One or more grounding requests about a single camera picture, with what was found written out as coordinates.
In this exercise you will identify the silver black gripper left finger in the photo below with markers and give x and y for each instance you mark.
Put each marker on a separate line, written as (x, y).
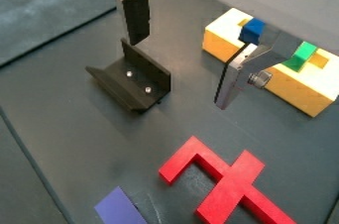
(135, 15)

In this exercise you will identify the purple comb-shaped block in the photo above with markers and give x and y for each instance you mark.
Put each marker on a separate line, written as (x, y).
(116, 210)

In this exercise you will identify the yellow white base board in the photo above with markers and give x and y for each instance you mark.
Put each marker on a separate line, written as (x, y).
(310, 89)

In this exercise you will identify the blue block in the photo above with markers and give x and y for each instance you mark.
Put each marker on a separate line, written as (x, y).
(251, 31)

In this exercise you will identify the red comb-shaped block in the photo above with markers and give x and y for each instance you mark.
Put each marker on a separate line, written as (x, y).
(234, 188)

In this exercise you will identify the green block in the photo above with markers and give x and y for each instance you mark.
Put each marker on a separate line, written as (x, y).
(301, 56)

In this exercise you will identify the black angle bracket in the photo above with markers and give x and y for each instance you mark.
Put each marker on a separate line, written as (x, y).
(135, 80)

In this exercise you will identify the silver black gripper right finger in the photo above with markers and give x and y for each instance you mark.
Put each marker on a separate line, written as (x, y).
(250, 61)

